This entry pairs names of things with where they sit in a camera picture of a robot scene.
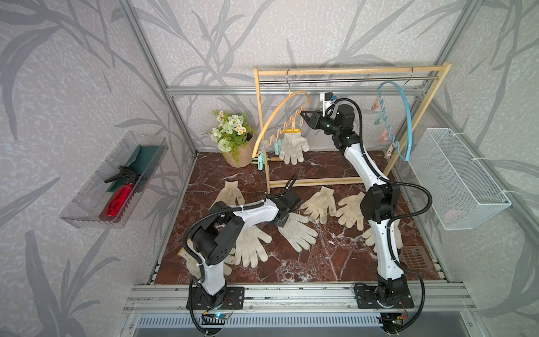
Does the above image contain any orange clip hanger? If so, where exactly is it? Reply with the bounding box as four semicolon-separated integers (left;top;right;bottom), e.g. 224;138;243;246
251;69;312;171

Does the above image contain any white glove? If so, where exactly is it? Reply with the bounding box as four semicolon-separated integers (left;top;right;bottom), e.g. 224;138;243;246
178;247;236;279
300;187;336;224
277;213;318;253
211;181;246;206
234;226;272;268
336;192;365;231
279;129;310;165
362;220;404;254

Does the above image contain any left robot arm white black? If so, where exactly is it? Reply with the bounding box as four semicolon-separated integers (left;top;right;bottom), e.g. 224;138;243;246
182;174;300;299

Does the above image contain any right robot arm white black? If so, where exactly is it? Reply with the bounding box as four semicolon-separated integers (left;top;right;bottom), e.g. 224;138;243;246
300;98;432;301

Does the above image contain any blue clip hanger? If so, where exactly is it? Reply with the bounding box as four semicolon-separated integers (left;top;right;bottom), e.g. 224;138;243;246
371;66;416;163

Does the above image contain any wooden clothes rack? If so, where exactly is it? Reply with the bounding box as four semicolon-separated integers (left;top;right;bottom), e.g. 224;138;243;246
252;63;451;174

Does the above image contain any potted white flower plant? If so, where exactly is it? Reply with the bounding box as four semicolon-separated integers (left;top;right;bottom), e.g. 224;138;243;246
208;110;255;168

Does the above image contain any brown slotted scoop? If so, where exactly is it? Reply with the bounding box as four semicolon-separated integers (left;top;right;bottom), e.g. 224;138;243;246
399;246;434;270

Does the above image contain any green dustpan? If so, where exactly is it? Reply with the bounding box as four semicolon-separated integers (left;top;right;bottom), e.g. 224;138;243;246
105;145;166;192

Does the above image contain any red spray bottle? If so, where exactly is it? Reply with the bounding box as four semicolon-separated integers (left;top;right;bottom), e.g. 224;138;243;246
99;182;134;221

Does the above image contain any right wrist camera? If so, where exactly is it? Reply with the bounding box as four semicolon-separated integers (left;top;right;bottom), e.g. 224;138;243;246
319;92;337;117

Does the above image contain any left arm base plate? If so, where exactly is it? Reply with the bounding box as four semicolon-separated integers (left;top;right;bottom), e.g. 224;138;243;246
186;286;245;310

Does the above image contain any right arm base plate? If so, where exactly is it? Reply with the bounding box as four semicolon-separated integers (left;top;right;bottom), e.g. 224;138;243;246
353;283;415;309

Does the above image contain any white wire mesh basket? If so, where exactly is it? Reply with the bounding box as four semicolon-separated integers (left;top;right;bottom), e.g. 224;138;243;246
409;128;512;231

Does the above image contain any clear plastic wall bin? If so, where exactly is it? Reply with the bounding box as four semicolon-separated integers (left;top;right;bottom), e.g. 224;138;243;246
60;131;168;229

